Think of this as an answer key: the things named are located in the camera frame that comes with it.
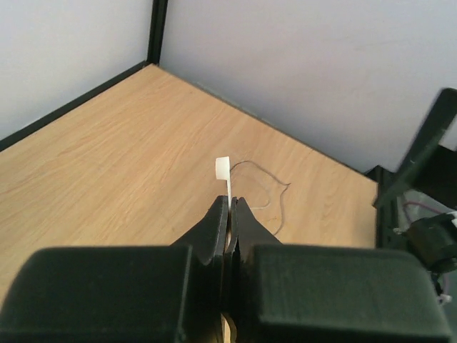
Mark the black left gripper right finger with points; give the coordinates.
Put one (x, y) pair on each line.
(301, 293)

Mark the right rear frame post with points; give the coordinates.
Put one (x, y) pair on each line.
(156, 34)

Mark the grey zip tie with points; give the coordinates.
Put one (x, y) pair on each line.
(223, 172)

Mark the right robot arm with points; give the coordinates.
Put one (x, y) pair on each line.
(431, 240)

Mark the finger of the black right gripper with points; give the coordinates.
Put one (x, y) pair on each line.
(427, 166)

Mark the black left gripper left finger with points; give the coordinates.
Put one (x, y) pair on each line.
(122, 293)

